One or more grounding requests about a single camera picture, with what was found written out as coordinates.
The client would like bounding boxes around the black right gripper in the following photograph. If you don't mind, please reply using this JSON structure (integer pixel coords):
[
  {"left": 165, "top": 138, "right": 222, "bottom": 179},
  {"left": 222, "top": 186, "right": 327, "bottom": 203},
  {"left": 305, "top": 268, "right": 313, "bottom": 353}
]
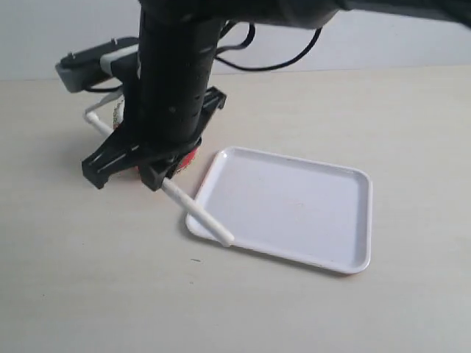
[{"left": 82, "top": 54, "right": 227, "bottom": 191}]

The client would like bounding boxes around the white drumstick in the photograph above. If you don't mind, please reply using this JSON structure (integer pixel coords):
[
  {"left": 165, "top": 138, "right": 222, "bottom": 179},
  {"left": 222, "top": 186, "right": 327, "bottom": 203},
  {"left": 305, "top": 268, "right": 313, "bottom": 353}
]
[
  {"left": 84, "top": 90, "right": 123, "bottom": 115},
  {"left": 83, "top": 111, "right": 235, "bottom": 247}
]

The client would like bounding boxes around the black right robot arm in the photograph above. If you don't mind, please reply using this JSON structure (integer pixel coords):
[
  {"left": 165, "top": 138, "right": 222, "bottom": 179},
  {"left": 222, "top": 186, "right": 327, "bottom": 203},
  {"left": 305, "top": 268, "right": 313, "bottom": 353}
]
[{"left": 82, "top": 1, "right": 470, "bottom": 190}]

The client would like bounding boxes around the small red drum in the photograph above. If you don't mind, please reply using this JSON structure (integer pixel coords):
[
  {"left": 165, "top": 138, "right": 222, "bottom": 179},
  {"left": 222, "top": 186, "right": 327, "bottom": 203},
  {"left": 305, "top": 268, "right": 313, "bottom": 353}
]
[{"left": 113, "top": 99, "right": 199, "bottom": 174}]

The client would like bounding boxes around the white plastic tray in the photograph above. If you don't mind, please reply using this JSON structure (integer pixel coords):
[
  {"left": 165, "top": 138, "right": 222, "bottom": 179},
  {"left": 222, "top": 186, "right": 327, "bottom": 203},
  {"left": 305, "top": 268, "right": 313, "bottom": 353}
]
[{"left": 195, "top": 146, "right": 373, "bottom": 275}]

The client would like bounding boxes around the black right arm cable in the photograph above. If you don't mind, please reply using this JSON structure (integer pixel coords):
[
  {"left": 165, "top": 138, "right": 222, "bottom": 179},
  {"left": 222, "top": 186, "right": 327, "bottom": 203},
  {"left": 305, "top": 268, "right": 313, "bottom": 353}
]
[{"left": 213, "top": 21, "right": 323, "bottom": 71}]

